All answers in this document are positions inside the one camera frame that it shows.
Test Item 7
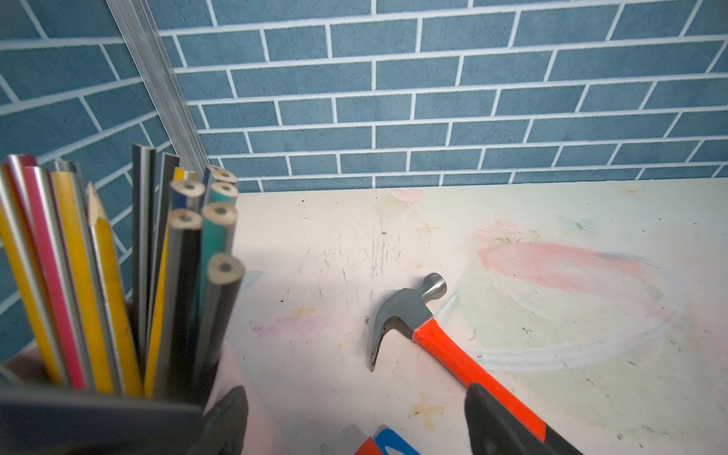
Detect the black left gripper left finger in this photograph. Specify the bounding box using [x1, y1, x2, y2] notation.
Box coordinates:
[187, 386, 248, 455]

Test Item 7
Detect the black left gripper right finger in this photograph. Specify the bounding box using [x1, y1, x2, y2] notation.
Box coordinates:
[464, 383, 581, 455]

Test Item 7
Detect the red-handled claw hammer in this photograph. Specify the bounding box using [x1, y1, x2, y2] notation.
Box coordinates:
[370, 273, 551, 442]

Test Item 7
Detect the red blue white box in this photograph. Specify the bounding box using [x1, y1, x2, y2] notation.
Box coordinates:
[354, 426, 420, 455]

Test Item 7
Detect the yellow pencil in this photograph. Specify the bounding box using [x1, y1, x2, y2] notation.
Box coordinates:
[86, 183, 144, 397]

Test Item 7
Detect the grey pencil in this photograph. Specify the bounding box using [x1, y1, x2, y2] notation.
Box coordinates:
[191, 253, 246, 400]

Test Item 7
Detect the pink pencil cup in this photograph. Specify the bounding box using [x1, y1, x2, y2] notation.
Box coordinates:
[0, 340, 286, 455]

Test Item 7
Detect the green pencil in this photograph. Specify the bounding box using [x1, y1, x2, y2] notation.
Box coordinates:
[191, 202, 238, 342]

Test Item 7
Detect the pink striped pencil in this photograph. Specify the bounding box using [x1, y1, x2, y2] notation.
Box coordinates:
[23, 166, 89, 390]

